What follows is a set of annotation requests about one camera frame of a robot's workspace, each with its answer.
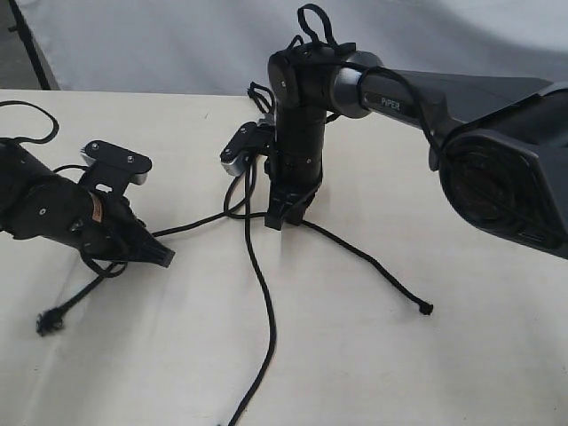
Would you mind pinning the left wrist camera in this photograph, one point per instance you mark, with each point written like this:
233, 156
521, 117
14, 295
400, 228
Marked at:
114, 167

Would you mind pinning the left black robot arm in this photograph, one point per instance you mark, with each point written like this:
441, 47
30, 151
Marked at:
37, 201

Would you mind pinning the grey fabric backdrop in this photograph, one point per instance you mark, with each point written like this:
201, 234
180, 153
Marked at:
218, 47

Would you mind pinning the black backdrop frame pole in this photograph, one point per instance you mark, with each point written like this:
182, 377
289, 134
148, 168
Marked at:
37, 60

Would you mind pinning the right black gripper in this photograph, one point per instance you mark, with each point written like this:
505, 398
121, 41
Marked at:
294, 182

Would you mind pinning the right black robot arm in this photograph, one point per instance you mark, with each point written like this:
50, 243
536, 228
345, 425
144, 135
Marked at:
498, 144

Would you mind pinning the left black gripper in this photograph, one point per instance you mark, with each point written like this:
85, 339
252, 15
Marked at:
103, 229

